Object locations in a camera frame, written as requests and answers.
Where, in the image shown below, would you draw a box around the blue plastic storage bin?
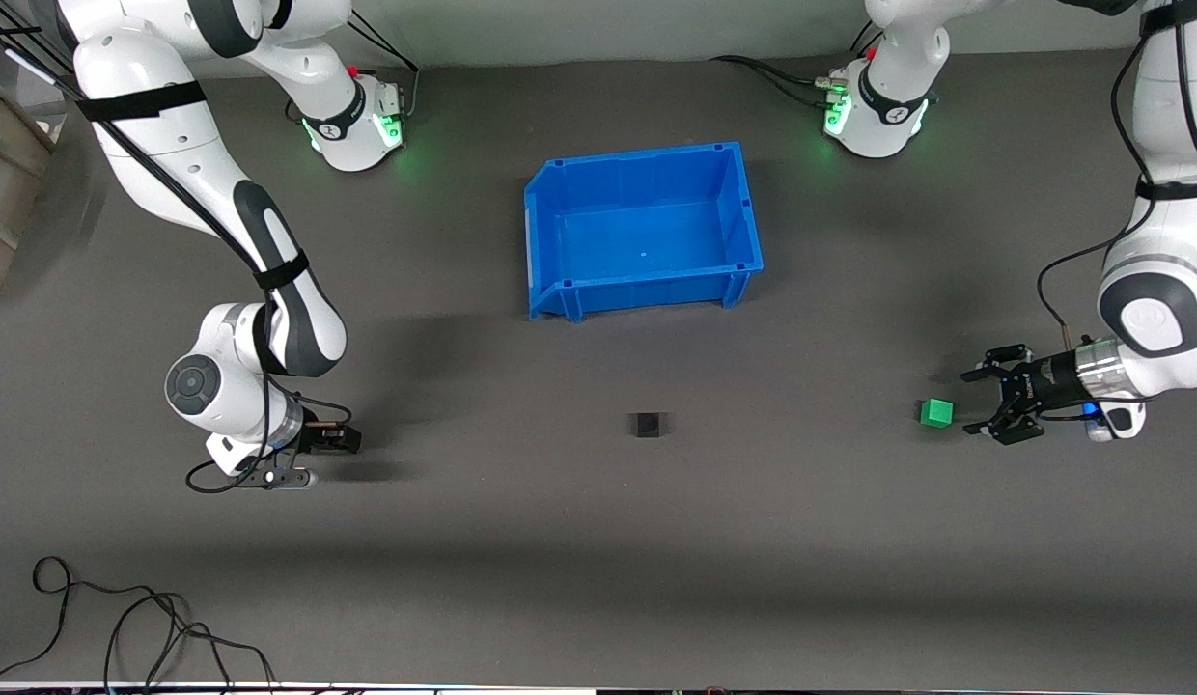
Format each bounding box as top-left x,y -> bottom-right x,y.
523,142 -> 765,322

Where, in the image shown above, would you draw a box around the beige cardboard box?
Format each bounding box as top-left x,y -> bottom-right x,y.
0,80 -> 58,306

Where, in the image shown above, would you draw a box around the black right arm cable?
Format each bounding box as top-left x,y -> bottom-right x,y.
0,0 -> 354,495

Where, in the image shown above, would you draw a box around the loose thin black cable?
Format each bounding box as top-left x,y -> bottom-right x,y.
0,556 -> 277,692

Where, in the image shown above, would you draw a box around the black left arm base cables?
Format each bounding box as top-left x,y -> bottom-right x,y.
709,19 -> 879,112

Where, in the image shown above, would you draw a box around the black arm base cables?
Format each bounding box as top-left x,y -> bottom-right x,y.
709,19 -> 879,112
336,10 -> 422,122

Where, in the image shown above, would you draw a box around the black right arm base cables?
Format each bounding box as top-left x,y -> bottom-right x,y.
336,10 -> 422,122

